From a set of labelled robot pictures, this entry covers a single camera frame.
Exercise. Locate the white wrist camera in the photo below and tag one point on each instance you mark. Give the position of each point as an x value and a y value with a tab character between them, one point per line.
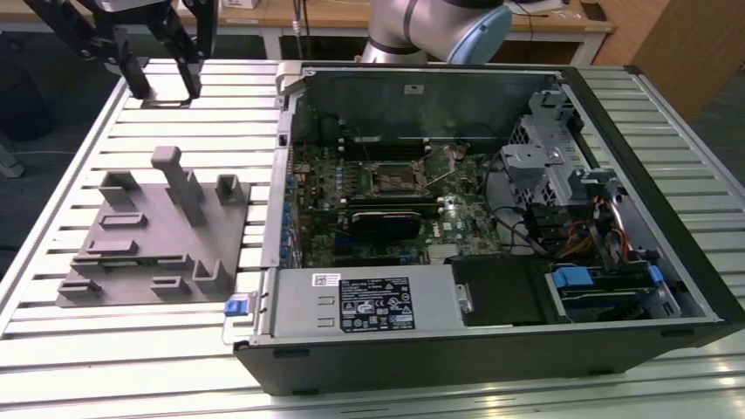
131	4

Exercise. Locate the grey perforated drive cage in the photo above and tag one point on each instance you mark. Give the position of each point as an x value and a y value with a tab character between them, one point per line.
527	159

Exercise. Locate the RAM slot white clips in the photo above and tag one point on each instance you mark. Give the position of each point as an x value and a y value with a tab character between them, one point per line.
396	203
396	150
396	139

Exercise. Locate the black open PC case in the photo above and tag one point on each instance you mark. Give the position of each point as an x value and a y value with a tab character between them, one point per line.
407	362

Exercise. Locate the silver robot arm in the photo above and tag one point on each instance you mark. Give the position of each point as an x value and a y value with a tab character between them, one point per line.
401	26

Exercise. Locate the wooden cabinet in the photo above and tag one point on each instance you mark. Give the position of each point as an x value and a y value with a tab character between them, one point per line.
686	52

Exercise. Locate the black graphics card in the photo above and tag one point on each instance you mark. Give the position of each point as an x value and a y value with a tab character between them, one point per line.
384	224

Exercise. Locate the green motherboard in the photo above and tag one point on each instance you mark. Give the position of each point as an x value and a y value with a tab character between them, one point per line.
472	218

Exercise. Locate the grey power supply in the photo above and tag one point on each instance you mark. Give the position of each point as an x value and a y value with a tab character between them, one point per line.
303	305

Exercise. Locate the small white box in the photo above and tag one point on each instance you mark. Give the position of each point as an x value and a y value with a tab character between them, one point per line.
241	3

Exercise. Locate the grey metal disk bay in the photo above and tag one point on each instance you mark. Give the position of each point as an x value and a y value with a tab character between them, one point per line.
634	227

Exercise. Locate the grey stand foot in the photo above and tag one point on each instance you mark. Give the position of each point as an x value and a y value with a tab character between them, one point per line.
11	168

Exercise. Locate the grey parts rack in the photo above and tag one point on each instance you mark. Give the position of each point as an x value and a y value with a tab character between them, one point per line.
145	205

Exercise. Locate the blue disk carrier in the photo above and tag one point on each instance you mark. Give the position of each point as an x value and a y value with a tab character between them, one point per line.
573	279

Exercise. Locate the silver chipset heatsink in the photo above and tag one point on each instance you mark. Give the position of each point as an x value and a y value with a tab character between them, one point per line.
444	254

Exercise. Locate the black phone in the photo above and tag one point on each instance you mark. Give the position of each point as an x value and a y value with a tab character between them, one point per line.
593	11

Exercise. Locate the wooden desk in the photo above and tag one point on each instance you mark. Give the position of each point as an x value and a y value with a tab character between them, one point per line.
251	18

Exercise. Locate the grey plastic case latch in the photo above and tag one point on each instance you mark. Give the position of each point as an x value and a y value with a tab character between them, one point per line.
288	76

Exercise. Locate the case wall sticker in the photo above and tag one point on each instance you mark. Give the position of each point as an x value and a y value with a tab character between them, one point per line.
413	89

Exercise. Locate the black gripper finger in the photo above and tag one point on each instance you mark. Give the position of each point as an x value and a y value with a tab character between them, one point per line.
135	74
191	78

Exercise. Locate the CPU socket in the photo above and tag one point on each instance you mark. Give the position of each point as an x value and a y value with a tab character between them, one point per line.
389	172

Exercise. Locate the blue plastic latch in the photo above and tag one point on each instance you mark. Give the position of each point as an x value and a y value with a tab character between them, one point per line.
236	305

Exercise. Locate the green RAM stick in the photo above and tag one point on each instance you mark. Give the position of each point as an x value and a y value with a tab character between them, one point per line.
149	262

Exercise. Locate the thin metal locking lever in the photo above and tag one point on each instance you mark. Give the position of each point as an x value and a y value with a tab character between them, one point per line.
365	151

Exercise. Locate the black plastic cover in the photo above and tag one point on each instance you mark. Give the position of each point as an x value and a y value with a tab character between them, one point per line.
500	292

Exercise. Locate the RAM slot black clips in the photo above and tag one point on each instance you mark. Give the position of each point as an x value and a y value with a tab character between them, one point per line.
396	145
396	198
396	207

